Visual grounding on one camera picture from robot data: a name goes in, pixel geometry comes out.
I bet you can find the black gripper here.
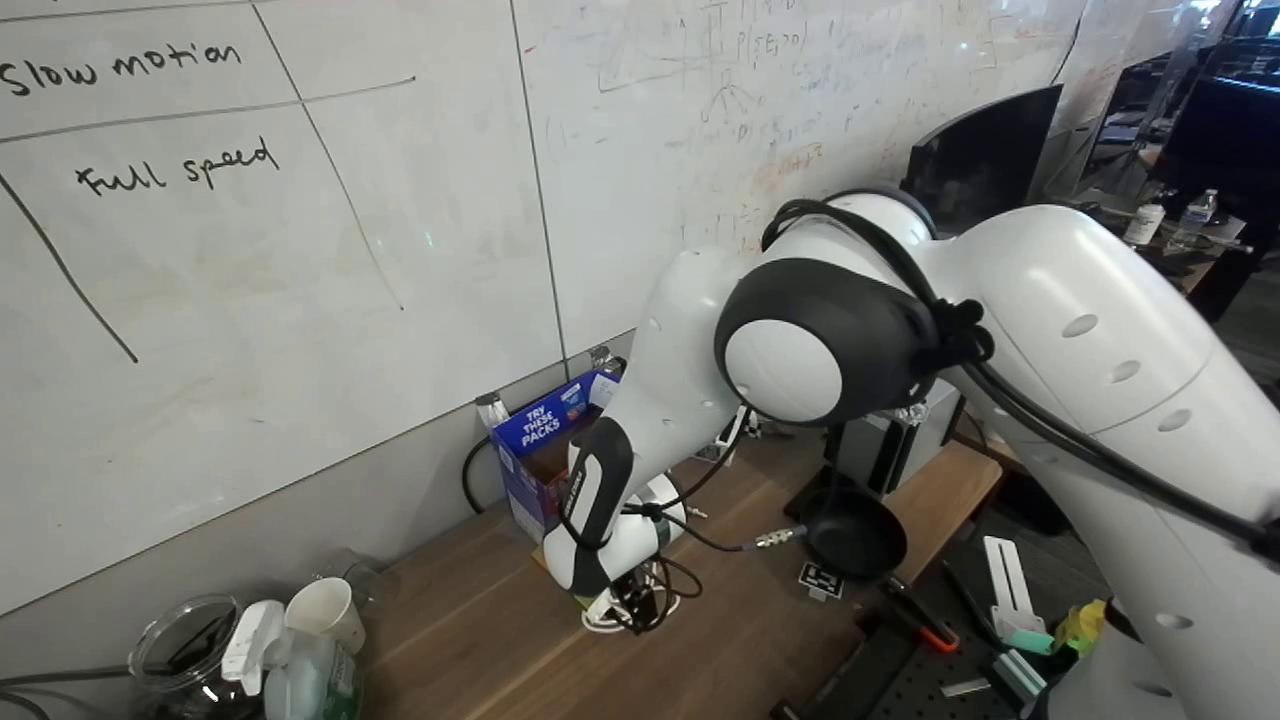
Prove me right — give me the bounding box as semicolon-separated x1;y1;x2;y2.
611;560;680;631

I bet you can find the black frying pan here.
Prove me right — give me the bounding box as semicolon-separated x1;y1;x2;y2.
785;463;911;588

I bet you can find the clear plastic bottle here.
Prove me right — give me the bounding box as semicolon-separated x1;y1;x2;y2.
1171;184;1226;256

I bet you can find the teal plastic part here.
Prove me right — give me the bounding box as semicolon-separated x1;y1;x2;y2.
994;624;1062;704

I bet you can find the white tube lamp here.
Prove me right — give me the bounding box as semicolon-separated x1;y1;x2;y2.
982;530;1054;643

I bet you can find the blue printed cardboard box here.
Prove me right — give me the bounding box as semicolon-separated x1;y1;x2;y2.
490;364;631;544

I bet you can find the black monitor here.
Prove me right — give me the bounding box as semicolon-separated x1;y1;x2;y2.
901;85;1074;241

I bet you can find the white whiteboard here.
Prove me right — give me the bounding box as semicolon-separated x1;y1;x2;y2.
0;0;1092;621

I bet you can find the black perforated board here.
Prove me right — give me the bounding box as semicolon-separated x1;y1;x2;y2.
773;583;1074;720

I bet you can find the black clamp with orange handle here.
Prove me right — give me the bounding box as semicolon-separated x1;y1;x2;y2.
878;576;964;660

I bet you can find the thin white rope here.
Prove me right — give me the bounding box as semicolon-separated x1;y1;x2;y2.
575;588;650;641

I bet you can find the grey battery with black stripes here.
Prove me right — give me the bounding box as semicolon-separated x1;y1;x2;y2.
832;377;969;501

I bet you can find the black white fiducial tag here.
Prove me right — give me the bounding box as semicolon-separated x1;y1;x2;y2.
795;555;853;607

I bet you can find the black wall cable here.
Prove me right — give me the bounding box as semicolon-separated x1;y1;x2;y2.
458;432;508;516

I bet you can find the yellow green plastic item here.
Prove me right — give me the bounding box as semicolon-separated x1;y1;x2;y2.
1054;596;1120;664

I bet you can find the white paper cup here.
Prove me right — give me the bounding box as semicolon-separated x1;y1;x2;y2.
280;572;368;656

